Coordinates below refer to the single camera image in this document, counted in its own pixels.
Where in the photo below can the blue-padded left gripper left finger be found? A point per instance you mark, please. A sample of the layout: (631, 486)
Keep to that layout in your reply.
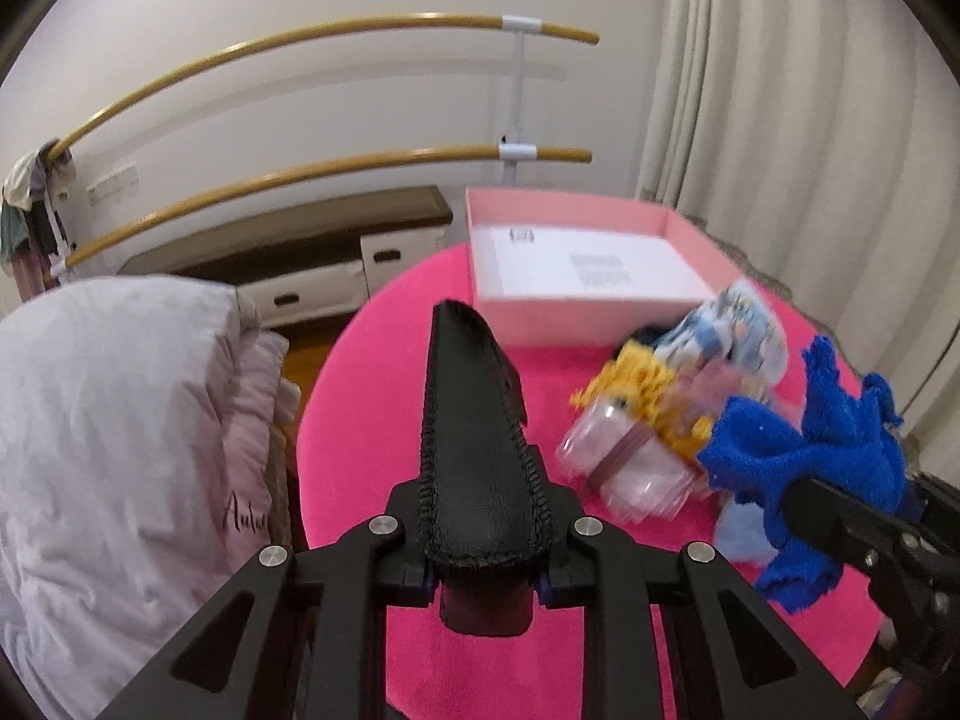
(290, 636)

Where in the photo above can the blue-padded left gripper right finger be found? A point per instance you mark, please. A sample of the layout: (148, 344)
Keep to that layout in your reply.
(680, 632)

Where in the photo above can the royal blue fuzzy cloth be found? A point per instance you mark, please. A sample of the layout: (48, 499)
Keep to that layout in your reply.
(846, 441)

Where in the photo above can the clear plastic bag maroon band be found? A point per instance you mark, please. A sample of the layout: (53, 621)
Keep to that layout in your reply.
(622, 460)

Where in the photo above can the black leather pouch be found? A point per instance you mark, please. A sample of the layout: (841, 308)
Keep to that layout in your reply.
(483, 500)

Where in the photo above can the yellow crocheted cloth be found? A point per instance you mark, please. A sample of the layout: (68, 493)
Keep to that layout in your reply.
(648, 390)

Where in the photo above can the light blue cloth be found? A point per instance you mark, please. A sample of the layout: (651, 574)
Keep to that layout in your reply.
(740, 534)

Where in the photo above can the grey white duvet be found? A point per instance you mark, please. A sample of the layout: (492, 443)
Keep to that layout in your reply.
(140, 470)

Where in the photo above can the blue white patterned cloth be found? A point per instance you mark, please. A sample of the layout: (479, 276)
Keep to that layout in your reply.
(737, 326)

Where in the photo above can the dark top white cabinet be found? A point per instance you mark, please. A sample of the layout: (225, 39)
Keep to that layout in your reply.
(321, 259)

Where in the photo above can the pink cardboard box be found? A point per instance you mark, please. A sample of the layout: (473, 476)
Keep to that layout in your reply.
(565, 270)

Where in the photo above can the cream curtain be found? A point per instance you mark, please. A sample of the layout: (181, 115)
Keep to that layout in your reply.
(819, 139)

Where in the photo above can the clothes hanging on bar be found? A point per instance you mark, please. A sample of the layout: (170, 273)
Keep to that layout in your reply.
(34, 237)

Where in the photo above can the lower wooden ballet bar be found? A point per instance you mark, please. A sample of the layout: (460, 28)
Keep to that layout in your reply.
(314, 172)

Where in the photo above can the wooden ballet bar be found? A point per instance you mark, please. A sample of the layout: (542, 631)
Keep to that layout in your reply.
(304, 35)
(314, 172)

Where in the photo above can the white ballet bar stand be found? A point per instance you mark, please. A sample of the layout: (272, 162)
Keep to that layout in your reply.
(517, 97)

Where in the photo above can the upper wooden ballet bar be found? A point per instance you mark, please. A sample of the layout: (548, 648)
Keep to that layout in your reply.
(304, 35)

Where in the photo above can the white wall socket strip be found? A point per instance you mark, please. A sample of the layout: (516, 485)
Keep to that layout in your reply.
(121, 184)

